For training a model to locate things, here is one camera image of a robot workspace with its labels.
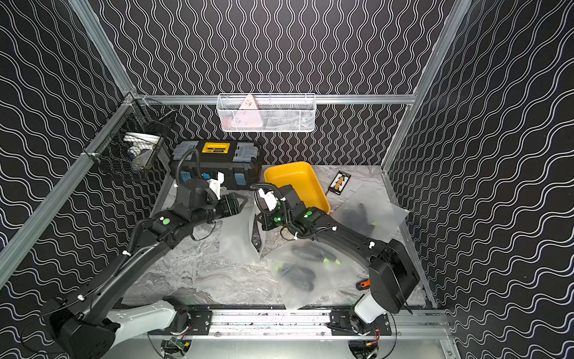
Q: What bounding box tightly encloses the yellow plastic bin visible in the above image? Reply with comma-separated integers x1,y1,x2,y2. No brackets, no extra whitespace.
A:
264,162,330,214

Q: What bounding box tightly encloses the black toolbox with blue latches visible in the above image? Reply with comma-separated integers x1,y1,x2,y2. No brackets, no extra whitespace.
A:
170,140,263,190

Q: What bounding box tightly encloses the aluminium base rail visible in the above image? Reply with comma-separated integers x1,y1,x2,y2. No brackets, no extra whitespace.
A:
106,301,449,343

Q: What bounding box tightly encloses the small black picture card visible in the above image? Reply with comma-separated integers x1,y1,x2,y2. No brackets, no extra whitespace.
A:
327,171,351,195

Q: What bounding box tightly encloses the pink triangular card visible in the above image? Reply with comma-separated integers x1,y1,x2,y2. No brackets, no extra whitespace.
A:
229,94,264,130

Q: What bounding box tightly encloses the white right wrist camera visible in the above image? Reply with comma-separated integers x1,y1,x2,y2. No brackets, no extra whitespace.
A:
257,188,279,212

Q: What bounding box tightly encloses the clear zip-top bag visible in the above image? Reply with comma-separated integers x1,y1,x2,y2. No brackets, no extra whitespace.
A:
331,185,409,241
265,239,364,310
219,199,266,264

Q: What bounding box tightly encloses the black wire basket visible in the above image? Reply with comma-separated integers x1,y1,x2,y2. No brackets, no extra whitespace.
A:
84,93,176,182

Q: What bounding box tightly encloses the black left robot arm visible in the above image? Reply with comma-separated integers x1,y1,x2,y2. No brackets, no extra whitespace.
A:
42,179,248,358

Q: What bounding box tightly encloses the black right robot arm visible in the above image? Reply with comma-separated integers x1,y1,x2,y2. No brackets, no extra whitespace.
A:
251,182,420,335

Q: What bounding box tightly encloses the orange handled screwdriver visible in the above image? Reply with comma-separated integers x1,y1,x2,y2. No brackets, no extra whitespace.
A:
355,279,371,291

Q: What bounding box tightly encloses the white wire basket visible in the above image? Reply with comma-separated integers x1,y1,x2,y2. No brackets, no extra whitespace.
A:
216,93,317,133

